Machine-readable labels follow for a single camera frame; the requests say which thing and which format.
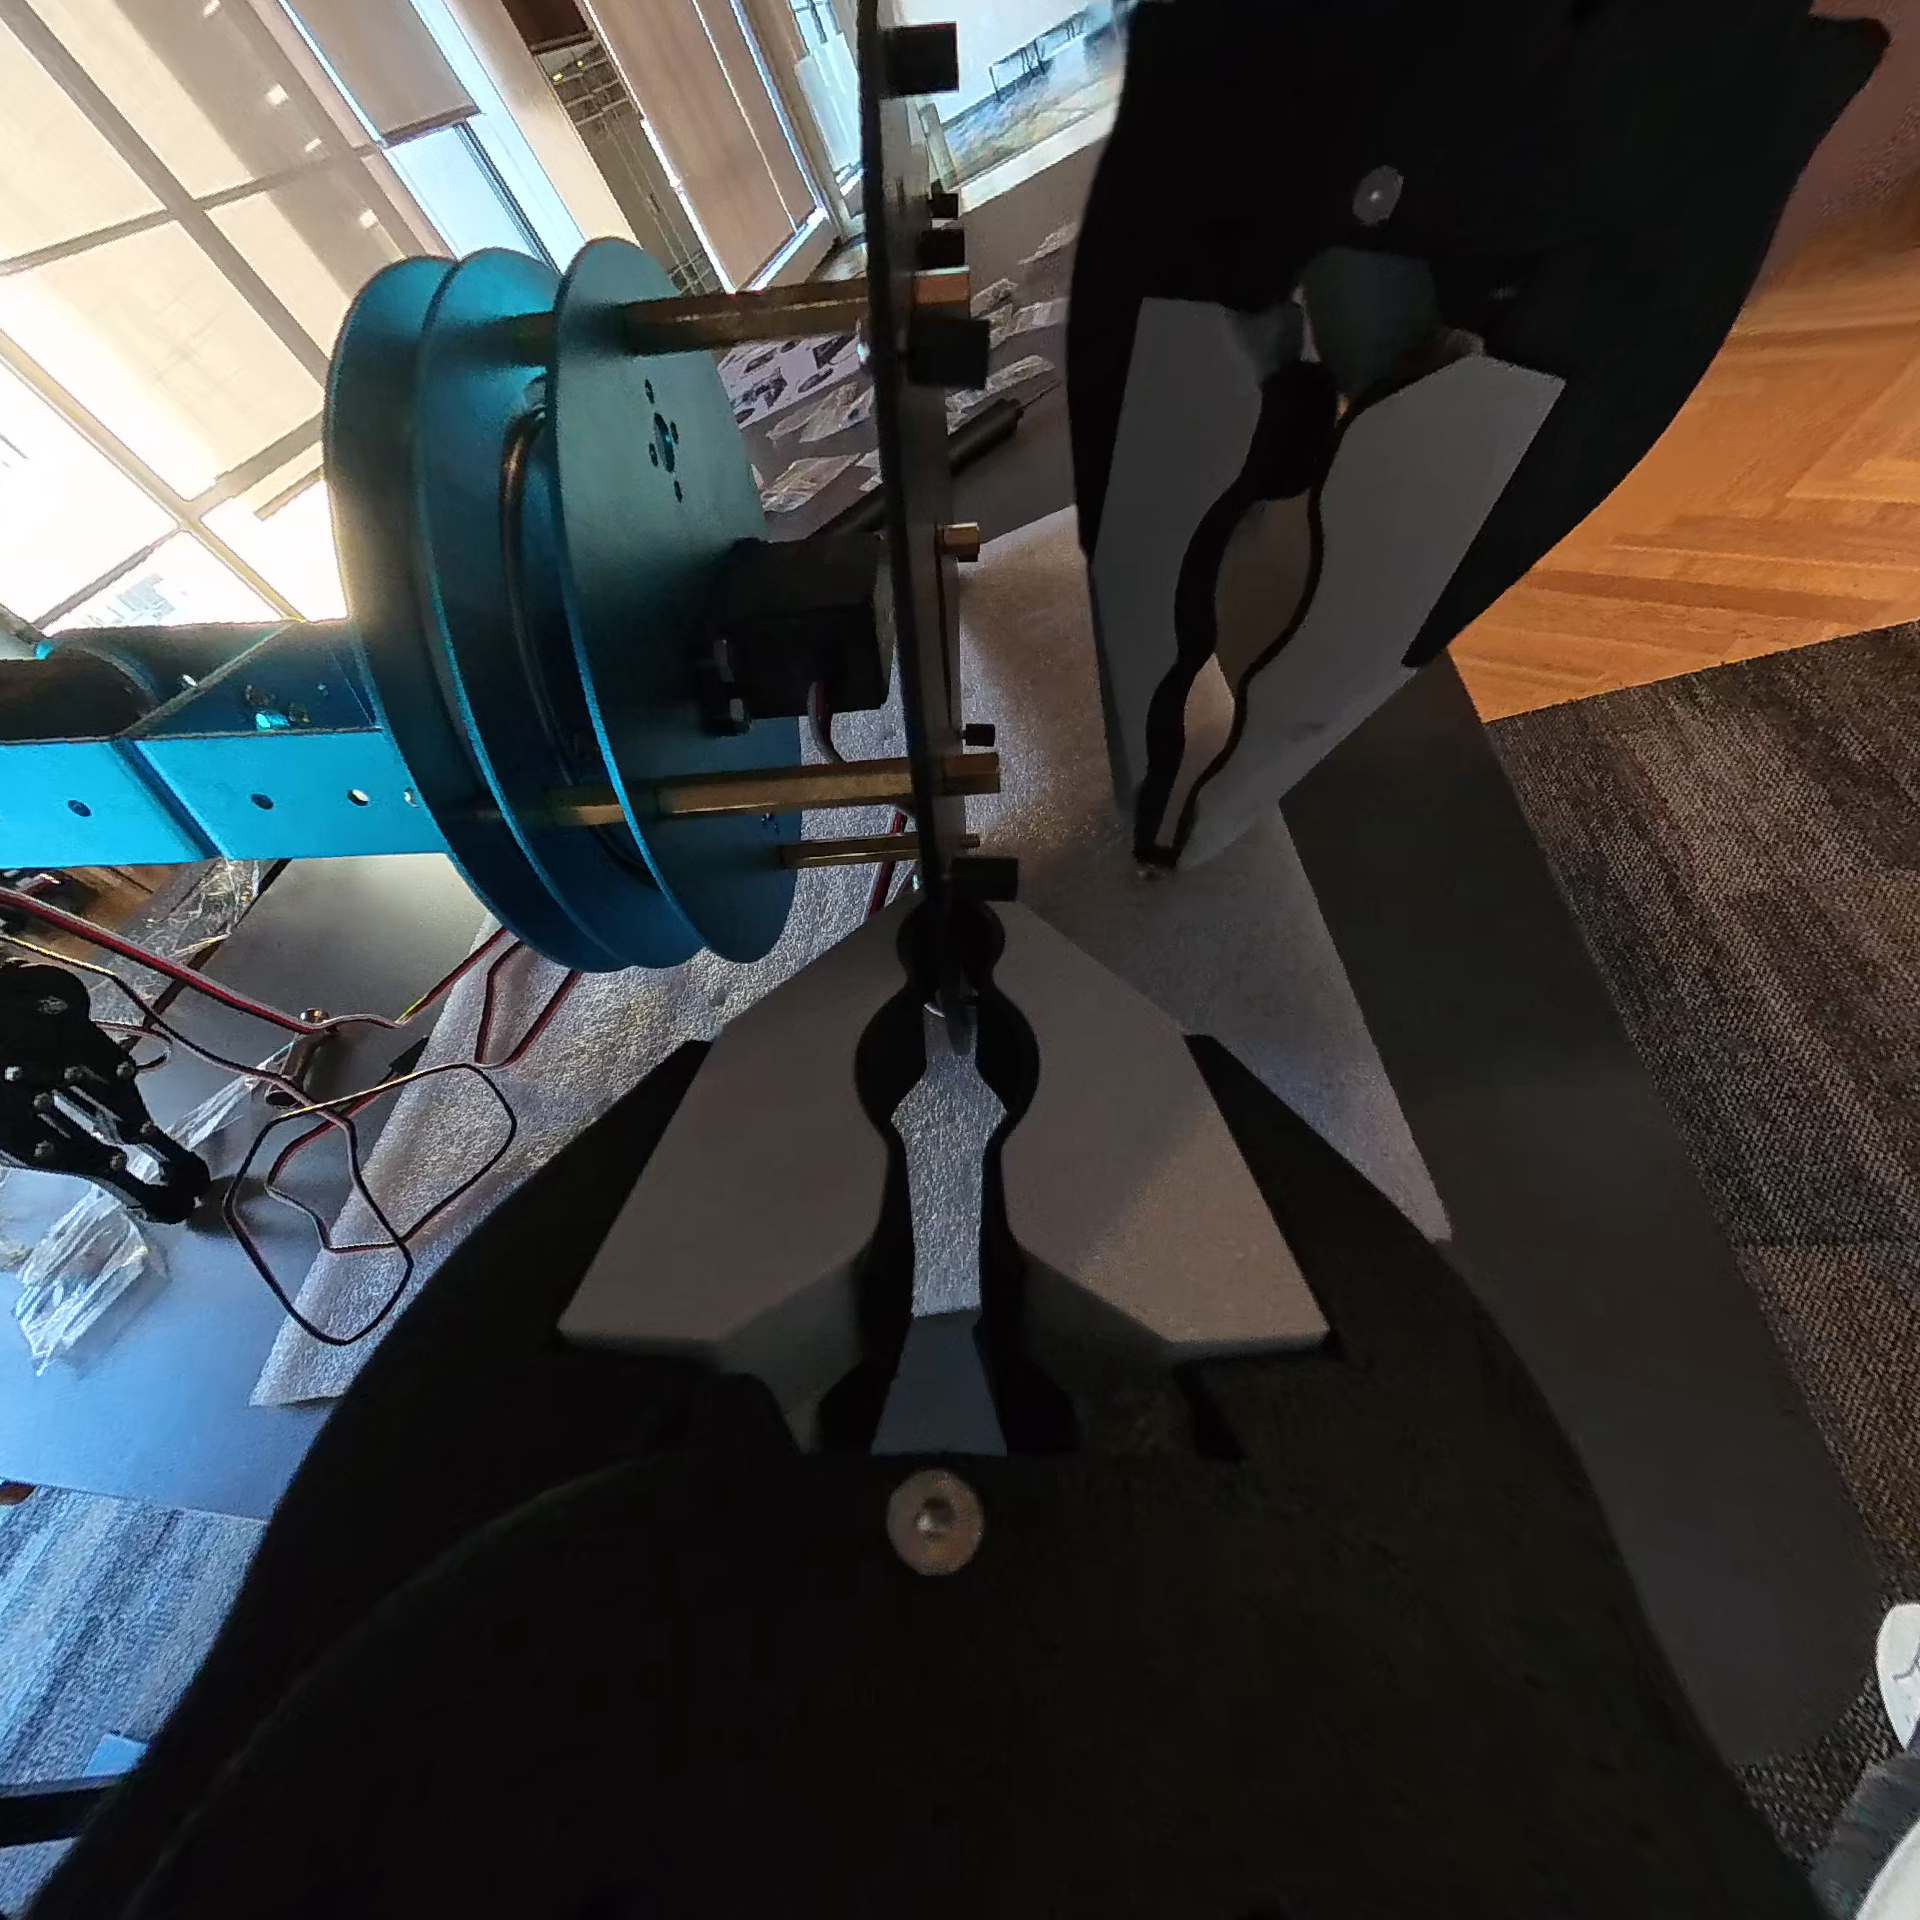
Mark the black robot claw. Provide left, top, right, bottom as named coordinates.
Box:
left=0, top=960, right=212, bottom=1224

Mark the large glass window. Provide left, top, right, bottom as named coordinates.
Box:
left=0, top=0, right=872, bottom=632

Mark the dark grey desk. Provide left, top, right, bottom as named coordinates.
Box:
left=0, top=134, right=1877, bottom=1772

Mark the person's grey trouser leg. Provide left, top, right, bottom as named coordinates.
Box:
left=1805, top=1725, right=1920, bottom=1920

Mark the grey foam sheet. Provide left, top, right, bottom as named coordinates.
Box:
left=245, top=507, right=1454, bottom=1412

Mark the beige roller blind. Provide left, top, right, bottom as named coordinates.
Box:
left=276, top=0, right=481, bottom=153

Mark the crumpled clear plastic wrap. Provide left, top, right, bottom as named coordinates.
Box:
left=89, top=855, right=288, bottom=978

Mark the blue hobby robot arm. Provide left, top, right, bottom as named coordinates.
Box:
left=0, top=0, right=1021, bottom=1053

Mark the group of small parts bags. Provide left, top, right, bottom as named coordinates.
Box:
left=720, top=225, right=1081, bottom=520

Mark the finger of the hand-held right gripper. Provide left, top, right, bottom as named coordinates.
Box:
left=1162, top=357, right=1567, bottom=876
left=1088, top=294, right=1338, bottom=876

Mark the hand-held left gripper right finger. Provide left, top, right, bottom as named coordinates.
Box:
left=959, top=893, right=1332, bottom=1454

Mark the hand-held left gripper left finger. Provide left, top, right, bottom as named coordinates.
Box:
left=553, top=897, right=944, bottom=1454

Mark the printed instruction sheet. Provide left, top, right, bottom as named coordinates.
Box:
left=720, top=333, right=880, bottom=438

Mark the black screwdriver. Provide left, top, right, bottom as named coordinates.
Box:
left=935, top=383, right=1068, bottom=469

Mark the red black servo cable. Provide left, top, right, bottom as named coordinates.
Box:
left=0, top=884, right=324, bottom=1053
left=223, top=919, right=589, bottom=1349

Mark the small clear plastic bag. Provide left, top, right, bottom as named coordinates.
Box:
left=164, top=1073, right=293, bottom=1158

